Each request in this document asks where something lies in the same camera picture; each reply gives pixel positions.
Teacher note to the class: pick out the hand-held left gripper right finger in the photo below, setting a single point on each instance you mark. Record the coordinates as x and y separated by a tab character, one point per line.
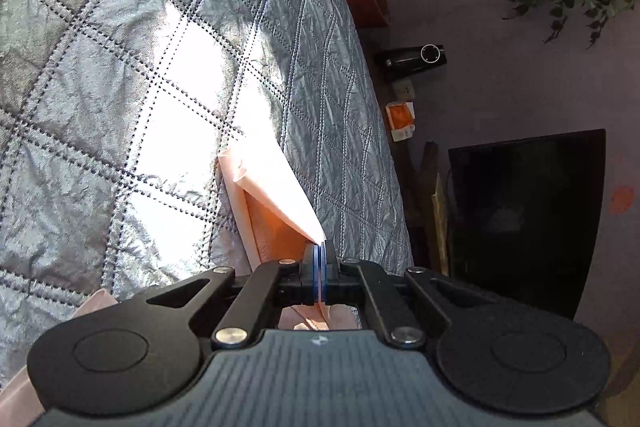
327	277

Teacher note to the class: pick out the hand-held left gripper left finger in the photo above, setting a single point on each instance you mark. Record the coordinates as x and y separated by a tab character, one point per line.
305	274

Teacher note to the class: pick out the pink garment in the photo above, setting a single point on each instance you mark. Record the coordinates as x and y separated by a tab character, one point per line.
270	207

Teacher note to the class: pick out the wooden television stand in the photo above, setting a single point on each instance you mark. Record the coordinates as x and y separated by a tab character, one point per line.
435	207

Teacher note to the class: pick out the orange tissue pack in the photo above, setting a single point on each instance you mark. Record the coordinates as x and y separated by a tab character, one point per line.
401	119

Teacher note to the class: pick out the black flat screen television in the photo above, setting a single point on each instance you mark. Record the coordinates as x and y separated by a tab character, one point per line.
525	217

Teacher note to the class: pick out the black tabletop appliance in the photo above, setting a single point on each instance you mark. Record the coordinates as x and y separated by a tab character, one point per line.
410	57

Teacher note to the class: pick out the bed with silver quilted bedspread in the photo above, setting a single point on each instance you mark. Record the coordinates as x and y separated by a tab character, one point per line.
125	82

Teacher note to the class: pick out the white wall socket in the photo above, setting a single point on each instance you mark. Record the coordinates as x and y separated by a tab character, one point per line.
402	89

